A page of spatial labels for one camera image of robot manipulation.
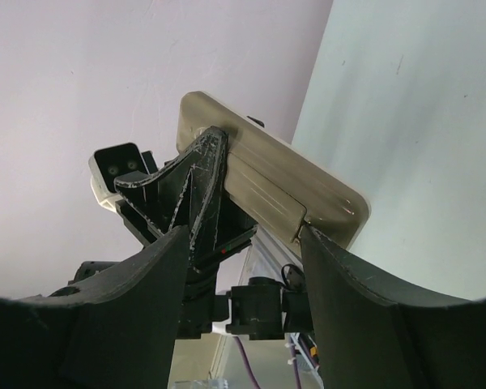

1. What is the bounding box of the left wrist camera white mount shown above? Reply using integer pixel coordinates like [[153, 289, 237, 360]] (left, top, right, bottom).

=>
[[88, 143, 158, 213]]

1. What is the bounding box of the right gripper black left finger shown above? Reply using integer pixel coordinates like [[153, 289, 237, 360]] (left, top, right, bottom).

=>
[[0, 227, 189, 388]]

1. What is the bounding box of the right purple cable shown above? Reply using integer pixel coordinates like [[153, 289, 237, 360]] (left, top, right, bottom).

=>
[[285, 334, 323, 389]]

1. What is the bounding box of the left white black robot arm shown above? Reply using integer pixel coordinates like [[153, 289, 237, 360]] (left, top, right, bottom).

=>
[[73, 126, 313, 344]]

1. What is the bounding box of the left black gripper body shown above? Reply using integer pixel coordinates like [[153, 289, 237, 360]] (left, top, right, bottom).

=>
[[187, 198, 258, 280]]

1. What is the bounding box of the white remote control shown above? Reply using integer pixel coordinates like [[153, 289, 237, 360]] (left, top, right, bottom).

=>
[[177, 91, 371, 254]]

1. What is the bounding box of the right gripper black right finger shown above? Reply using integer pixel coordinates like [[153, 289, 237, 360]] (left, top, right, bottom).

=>
[[301, 226, 486, 388]]

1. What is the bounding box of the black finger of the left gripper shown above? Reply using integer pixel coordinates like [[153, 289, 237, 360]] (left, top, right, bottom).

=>
[[247, 116, 265, 126], [114, 126, 228, 270]]

